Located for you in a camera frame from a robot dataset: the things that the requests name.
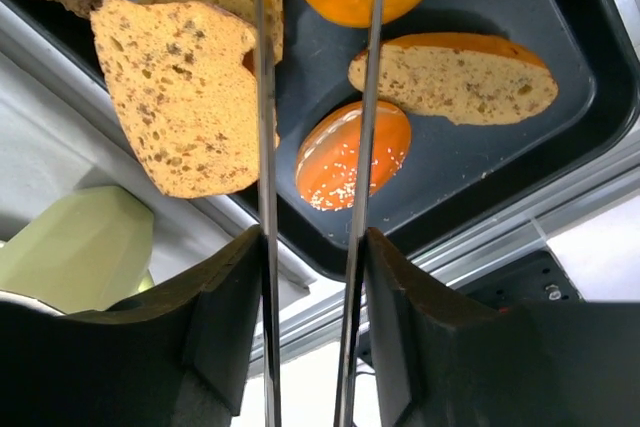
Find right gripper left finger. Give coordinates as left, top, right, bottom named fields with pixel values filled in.
left=1, top=227, right=261, bottom=426

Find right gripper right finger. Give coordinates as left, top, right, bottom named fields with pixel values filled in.
left=365, top=228, right=639, bottom=426

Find metal tongs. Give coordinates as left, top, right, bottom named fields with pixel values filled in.
left=254, top=0, right=384, bottom=426

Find small seeded bread slice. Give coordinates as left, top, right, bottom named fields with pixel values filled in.
left=378, top=32, right=559, bottom=126

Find large seeded bread slice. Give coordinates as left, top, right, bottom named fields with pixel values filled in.
left=90, top=0, right=259, bottom=199

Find pale green mug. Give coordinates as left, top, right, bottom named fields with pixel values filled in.
left=1, top=186, right=154, bottom=314

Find orange sesame bun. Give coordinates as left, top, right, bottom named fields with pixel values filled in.
left=295, top=101, right=411, bottom=211

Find black baking tray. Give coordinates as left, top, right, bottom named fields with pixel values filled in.
left=17, top=0, right=639, bottom=279

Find aluminium table rail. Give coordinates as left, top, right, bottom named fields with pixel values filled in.
left=249, top=141, right=640, bottom=363

